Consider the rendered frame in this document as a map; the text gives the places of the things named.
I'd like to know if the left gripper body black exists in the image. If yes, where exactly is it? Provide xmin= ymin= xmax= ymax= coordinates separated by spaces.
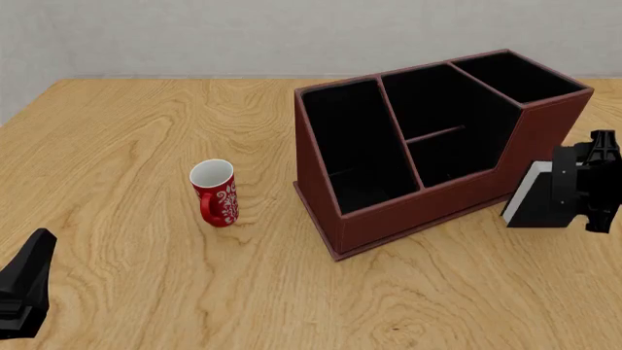
xmin=0 ymin=290 xmax=52 ymax=341

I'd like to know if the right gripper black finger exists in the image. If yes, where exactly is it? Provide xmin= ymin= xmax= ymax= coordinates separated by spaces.
xmin=585 ymin=206 xmax=613 ymax=234
xmin=584 ymin=128 xmax=622 ymax=166

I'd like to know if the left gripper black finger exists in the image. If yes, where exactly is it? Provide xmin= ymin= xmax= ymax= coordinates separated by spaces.
xmin=0 ymin=227 xmax=58 ymax=300

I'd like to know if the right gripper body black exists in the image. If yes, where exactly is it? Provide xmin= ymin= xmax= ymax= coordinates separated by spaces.
xmin=578 ymin=160 xmax=622 ymax=213

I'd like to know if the red-brown desk caddy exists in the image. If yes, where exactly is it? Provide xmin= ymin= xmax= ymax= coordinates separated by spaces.
xmin=293 ymin=48 xmax=596 ymax=263

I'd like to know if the red mug white pattern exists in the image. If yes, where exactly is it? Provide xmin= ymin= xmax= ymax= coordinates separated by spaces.
xmin=189 ymin=157 xmax=240 ymax=228

